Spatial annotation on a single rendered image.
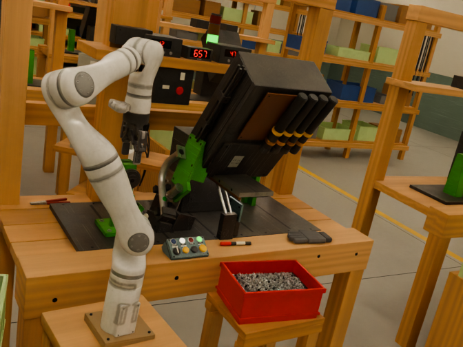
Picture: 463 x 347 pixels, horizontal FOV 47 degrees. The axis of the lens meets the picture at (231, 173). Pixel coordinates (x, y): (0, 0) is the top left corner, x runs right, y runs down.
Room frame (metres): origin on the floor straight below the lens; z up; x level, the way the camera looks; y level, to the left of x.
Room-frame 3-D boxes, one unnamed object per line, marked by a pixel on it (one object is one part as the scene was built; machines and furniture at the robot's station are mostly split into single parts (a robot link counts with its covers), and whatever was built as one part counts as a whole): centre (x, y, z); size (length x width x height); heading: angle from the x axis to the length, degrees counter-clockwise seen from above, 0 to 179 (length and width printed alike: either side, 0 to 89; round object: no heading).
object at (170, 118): (2.41, 0.33, 1.23); 1.30 x 0.05 x 0.09; 125
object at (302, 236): (2.11, -0.37, 0.91); 0.20 x 0.11 x 0.03; 116
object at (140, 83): (1.50, 0.29, 1.57); 0.09 x 0.07 x 0.15; 70
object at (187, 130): (2.28, 0.11, 1.07); 0.30 x 0.18 x 0.34; 125
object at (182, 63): (2.32, 0.27, 1.52); 0.90 x 0.25 x 0.04; 125
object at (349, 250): (1.88, -0.03, 0.82); 1.50 x 0.14 x 0.15; 125
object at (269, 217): (2.11, 0.12, 0.89); 1.10 x 0.42 x 0.02; 125
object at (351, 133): (7.87, -1.50, 1.14); 2.45 x 0.55 x 2.28; 122
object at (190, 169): (2.01, 0.15, 1.17); 0.13 x 0.12 x 0.20; 125
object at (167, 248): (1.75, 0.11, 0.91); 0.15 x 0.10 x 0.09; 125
